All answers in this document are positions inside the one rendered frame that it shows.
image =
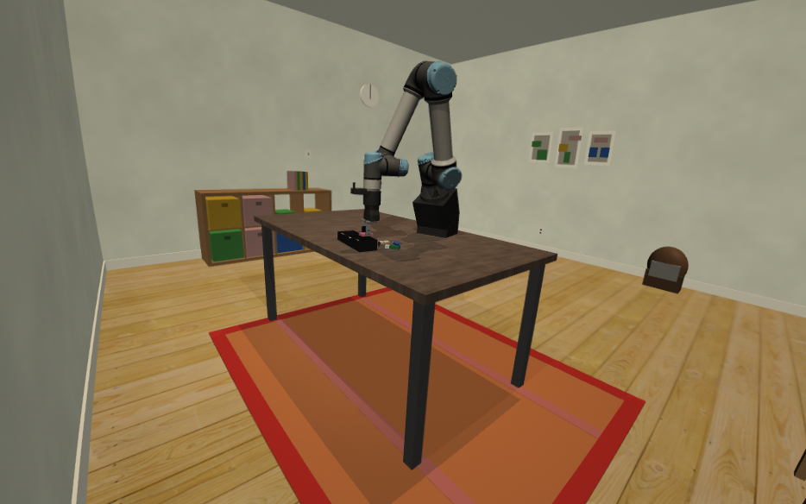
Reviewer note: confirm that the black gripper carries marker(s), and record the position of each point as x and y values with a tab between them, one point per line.
371	200

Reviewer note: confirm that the black rack of bins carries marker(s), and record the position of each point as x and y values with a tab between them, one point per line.
359	243

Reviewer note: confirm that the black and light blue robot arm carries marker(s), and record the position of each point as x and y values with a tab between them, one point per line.
438	170

